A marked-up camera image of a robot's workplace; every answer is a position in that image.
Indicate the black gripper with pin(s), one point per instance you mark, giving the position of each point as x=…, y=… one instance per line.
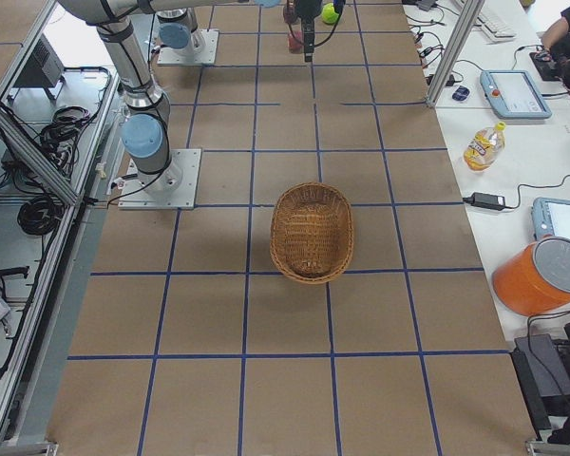
x=306, y=9

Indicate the dark red apple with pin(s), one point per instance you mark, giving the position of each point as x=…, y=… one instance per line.
x=289, y=15

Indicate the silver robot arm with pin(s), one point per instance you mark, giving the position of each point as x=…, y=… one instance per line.
x=145, y=134
x=179, y=30

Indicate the brown wicker basket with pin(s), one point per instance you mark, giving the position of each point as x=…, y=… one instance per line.
x=312, y=234

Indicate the green apple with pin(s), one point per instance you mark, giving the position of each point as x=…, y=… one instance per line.
x=329, y=15

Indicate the blue computer mouse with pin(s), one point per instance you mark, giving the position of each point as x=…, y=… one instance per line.
x=460, y=94

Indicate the white keyboard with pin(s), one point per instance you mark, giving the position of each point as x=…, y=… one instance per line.
x=493, y=26

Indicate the blue teach pendant far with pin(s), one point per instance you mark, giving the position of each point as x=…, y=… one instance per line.
x=513, y=95

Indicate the blue teach pendant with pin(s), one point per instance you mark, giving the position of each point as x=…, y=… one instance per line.
x=513, y=95
x=551, y=217

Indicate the yellow juice bottle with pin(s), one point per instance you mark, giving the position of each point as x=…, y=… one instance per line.
x=485, y=147

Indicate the black power adapter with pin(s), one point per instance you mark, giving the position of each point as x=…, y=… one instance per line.
x=485, y=201

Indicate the grey control box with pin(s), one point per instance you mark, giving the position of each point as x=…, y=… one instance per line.
x=42, y=70

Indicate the blue teach pendant near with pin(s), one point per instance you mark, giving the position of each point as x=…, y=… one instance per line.
x=551, y=217

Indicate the orange bucket with grey lid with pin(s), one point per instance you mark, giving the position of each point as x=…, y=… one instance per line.
x=537, y=279

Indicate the black box on table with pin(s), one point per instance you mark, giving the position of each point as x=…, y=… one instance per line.
x=541, y=375

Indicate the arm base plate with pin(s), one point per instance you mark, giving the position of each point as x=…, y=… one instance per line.
x=175, y=189
x=168, y=57

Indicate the aluminium frame post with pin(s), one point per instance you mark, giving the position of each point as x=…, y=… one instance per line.
x=454, y=46

